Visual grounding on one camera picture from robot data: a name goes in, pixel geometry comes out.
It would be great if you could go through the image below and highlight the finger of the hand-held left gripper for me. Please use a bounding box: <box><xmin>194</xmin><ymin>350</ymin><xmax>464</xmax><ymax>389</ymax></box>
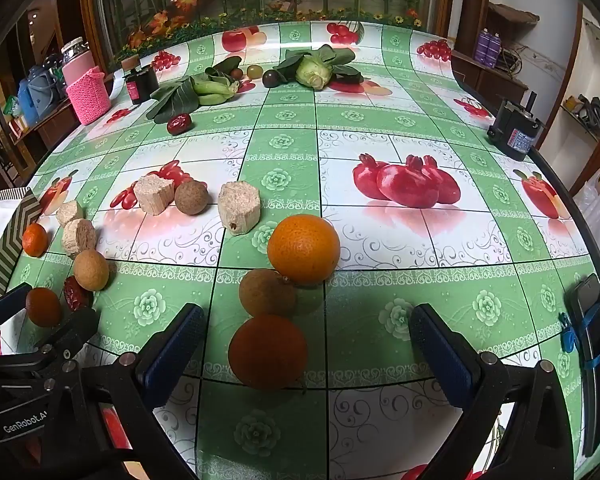
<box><xmin>0</xmin><ymin>282</ymin><xmax>33</xmax><ymax>332</ymax></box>
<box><xmin>34</xmin><ymin>309</ymin><xmax>101</xmax><ymax>377</ymax></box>

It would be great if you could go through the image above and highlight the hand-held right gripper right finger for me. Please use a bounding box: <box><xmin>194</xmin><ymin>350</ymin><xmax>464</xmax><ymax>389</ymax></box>
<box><xmin>409</xmin><ymin>303</ymin><xmax>581</xmax><ymax>480</ymax></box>

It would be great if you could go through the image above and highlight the grey-blue kettle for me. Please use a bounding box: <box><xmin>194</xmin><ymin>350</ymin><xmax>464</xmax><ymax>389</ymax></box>
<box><xmin>27</xmin><ymin>66</ymin><xmax>67</xmax><ymax>122</ymax></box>

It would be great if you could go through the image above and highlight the green bok choy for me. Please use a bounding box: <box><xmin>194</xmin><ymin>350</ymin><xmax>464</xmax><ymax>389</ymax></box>
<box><xmin>146</xmin><ymin>55</ymin><xmax>243</xmax><ymax>123</ymax></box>
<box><xmin>271</xmin><ymin>44</ymin><xmax>365</xmax><ymax>91</ymax></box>

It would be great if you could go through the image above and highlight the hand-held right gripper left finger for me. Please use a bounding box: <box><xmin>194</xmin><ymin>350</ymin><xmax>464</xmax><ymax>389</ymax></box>
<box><xmin>82</xmin><ymin>302</ymin><xmax>207</xmax><ymax>480</ymax></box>

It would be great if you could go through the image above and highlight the blue strap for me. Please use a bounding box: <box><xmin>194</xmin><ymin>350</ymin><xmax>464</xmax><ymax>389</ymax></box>
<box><xmin>559</xmin><ymin>285</ymin><xmax>600</xmax><ymax>371</ymax></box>

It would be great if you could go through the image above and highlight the large bright orange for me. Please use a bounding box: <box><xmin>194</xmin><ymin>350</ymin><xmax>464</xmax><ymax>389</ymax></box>
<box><xmin>266</xmin><ymin>214</ymin><xmax>342</xmax><ymax>286</ymax></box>

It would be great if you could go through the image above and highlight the striped-rim white tray box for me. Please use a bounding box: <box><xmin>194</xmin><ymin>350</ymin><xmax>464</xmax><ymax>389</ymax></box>
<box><xmin>0</xmin><ymin>187</ymin><xmax>43</xmax><ymax>306</ymax></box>

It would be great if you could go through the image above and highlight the brown wooden cabinet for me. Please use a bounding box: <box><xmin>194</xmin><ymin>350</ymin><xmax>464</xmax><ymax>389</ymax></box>
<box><xmin>10</xmin><ymin>102</ymin><xmax>81</xmax><ymax>171</ymax></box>

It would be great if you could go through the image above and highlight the black motor block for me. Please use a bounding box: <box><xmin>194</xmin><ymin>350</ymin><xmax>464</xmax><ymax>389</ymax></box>
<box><xmin>486</xmin><ymin>91</ymin><xmax>546</xmax><ymax>162</ymax></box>

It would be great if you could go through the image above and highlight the pink knitted-sleeve jar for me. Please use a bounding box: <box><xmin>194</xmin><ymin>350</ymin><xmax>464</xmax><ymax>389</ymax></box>
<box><xmin>61</xmin><ymin>37</ymin><xmax>112</xmax><ymax>126</ymax></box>

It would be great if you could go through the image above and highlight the black phone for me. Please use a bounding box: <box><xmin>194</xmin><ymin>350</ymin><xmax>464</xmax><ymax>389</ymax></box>
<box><xmin>565</xmin><ymin>274</ymin><xmax>600</xmax><ymax>371</ymax></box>

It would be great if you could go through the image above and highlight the brown longan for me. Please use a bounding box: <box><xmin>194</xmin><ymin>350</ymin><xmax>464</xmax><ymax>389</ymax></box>
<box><xmin>238</xmin><ymin>268</ymin><xmax>298</xmax><ymax>318</ymax></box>
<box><xmin>73</xmin><ymin>250</ymin><xmax>111</xmax><ymax>291</ymax></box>
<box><xmin>174</xmin><ymin>181</ymin><xmax>211</xmax><ymax>216</ymax></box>

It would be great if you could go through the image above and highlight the dark orange tangerine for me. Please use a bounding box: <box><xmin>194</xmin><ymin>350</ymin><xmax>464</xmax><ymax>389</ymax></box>
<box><xmin>25</xmin><ymin>287</ymin><xmax>62</xmax><ymax>327</ymax></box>
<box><xmin>228</xmin><ymin>315</ymin><xmax>308</xmax><ymax>391</ymax></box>

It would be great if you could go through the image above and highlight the red date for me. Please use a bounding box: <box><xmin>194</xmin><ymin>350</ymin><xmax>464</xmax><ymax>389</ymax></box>
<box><xmin>62</xmin><ymin>275</ymin><xmax>92</xmax><ymax>311</ymax></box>
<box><xmin>167</xmin><ymin>113</ymin><xmax>193</xmax><ymax>136</ymax></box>

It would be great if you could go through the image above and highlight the small bright tangerine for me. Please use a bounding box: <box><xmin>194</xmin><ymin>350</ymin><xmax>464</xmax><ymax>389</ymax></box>
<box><xmin>22</xmin><ymin>223</ymin><xmax>48</xmax><ymax>257</ymax></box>

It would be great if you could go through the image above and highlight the white plastic bag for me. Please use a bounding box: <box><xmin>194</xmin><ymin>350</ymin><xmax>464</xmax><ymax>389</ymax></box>
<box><xmin>570</xmin><ymin>162</ymin><xmax>600</xmax><ymax>261</ymax></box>

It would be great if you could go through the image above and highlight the small black jar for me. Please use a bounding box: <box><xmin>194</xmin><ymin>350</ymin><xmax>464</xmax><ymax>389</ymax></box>
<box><xmin>124</xmin><ymin>65</ymin><xmax>160</xmax><ymax>106</ymax></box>

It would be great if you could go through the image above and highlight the cut sugarcane piece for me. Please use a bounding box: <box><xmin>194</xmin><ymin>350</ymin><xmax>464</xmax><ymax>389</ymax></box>
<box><xmin>133</xmin><ymin>175</ymin><xmax>176</xmax><ymax>215</ymax></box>
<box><xmin>217</xmin><ymin>181</ymin><xmax>261</xmax><ymax>237</ymax></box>
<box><xmin>62</xmin><ymin>219</ymin><xmax>98</xmax><ymax>259</ymax></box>
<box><xmin>56</xmin><ymin>200</ymin><xmax>85</xmax><ymax>227</ymax></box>

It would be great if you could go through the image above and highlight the fruit-print green tablecloth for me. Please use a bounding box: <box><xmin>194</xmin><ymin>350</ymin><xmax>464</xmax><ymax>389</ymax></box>
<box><xmin>0</xmin><ymin>20</ymin><xmax>600</xmax><ymax>480</ymax></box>

